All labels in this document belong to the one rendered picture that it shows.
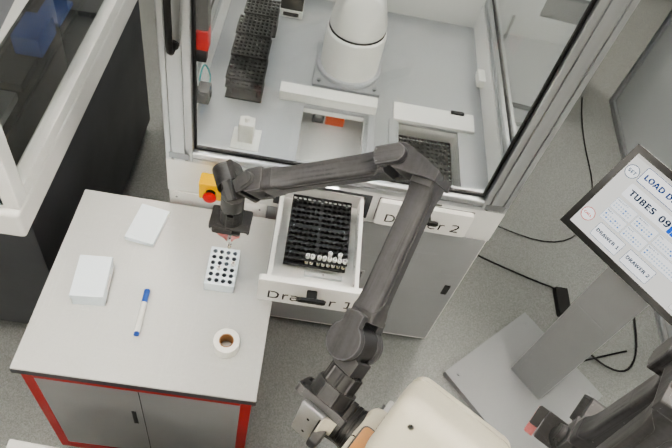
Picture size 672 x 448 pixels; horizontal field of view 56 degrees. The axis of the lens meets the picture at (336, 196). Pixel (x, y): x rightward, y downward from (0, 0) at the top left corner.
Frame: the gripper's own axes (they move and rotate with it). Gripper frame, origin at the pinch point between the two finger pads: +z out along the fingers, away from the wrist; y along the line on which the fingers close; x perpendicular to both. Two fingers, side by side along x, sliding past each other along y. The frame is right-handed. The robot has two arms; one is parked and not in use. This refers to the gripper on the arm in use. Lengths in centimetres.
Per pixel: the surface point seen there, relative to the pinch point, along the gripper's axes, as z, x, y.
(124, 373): 21.2, 32.6, 19.5
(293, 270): 14.0, -1.7, -18.5
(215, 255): 18.8, -4.6, 4.3
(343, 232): 7.8, -13.4, -30.7
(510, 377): 92, -15, -116
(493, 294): 98, -55, -113
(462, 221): 8, -25, -66
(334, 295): 7.1, 7.6, -30.1
